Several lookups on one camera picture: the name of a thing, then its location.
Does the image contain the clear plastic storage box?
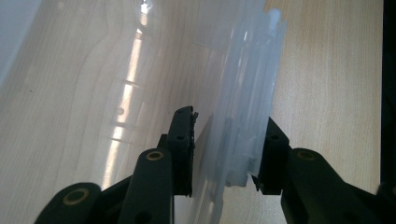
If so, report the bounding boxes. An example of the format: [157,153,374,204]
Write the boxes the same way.
[0,0,289,224]

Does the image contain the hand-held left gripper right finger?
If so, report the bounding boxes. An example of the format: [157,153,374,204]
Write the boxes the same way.
[251,117,292,196]

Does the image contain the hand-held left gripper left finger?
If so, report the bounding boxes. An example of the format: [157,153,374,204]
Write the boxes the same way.
[158,105,200,198]

